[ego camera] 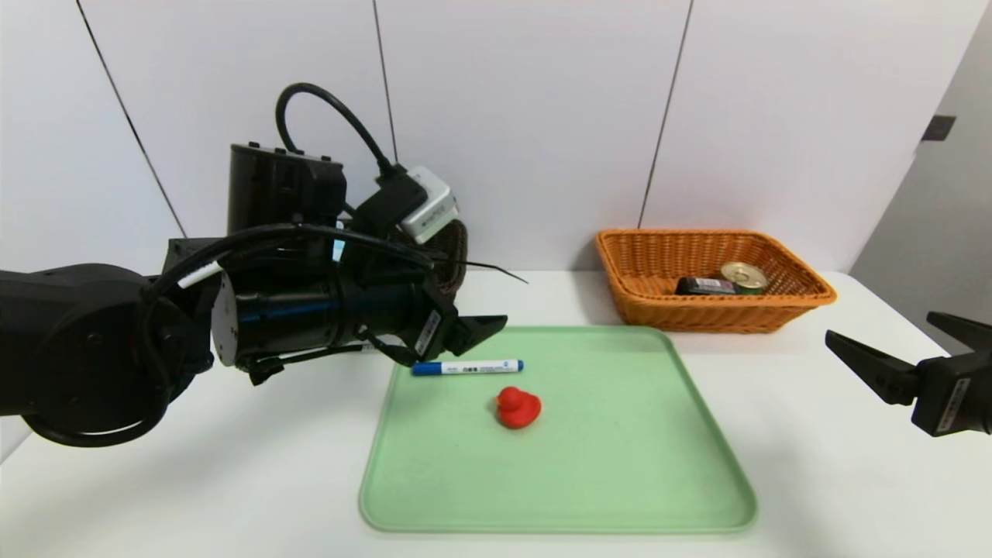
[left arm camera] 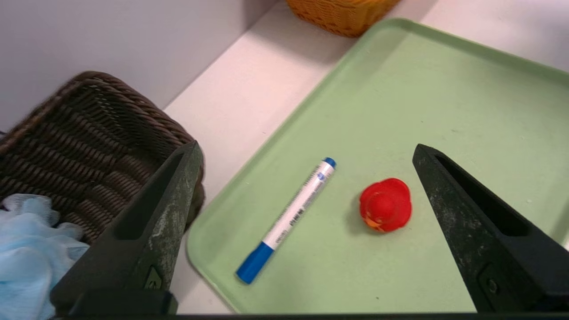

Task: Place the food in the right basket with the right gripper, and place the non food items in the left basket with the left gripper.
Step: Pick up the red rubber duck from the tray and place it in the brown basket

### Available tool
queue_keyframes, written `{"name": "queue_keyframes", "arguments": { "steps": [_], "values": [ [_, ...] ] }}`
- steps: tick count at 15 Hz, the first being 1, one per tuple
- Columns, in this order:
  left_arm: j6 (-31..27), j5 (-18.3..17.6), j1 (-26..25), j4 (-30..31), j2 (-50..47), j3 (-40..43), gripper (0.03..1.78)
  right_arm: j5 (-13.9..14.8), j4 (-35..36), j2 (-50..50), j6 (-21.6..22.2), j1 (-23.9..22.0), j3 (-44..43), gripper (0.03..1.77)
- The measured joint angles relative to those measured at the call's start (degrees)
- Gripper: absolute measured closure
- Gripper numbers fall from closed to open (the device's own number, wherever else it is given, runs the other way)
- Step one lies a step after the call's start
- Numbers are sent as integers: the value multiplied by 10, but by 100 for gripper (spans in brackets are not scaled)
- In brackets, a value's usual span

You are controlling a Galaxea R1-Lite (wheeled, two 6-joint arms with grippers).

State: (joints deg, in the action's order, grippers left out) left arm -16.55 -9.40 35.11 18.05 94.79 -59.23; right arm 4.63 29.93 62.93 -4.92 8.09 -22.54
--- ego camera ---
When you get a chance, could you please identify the blue whiteboard marker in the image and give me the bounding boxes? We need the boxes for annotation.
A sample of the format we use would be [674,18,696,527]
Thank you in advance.
[412,359,525,377]

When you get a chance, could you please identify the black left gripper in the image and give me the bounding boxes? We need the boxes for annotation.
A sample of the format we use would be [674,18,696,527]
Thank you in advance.
[337,277,508,367]

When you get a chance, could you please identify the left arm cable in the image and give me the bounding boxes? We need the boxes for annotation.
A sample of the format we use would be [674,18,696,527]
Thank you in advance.
[143,223,436,311]

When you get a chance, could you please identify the black left camera cable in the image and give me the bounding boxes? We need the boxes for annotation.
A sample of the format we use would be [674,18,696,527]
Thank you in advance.
[275,83,429,233]

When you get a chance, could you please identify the green plastic tray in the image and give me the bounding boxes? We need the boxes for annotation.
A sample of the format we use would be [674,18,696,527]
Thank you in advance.
[360,325,759,535]

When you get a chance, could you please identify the thin black zip tie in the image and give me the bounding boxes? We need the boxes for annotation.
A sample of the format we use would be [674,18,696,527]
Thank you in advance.
[457,260,529,284]

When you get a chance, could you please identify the red rubber duck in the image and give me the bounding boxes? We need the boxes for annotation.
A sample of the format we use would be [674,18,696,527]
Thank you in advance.
[496,386,543,429]

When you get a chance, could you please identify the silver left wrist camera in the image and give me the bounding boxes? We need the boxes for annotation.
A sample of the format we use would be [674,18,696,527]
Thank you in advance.
[399,165,460,245]

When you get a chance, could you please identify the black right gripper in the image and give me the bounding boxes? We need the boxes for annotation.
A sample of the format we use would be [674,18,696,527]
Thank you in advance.
[825,311,992,437]

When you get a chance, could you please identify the dark brown wicker basket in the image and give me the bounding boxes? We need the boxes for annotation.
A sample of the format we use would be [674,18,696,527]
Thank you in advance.
[422,219,470,299]

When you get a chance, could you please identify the tin can with pull tab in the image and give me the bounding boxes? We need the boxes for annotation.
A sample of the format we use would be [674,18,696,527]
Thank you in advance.
[719,262,769,295]

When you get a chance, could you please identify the orange wicker basket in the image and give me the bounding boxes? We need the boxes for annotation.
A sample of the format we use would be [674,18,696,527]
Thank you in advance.
[595,229,838,335]

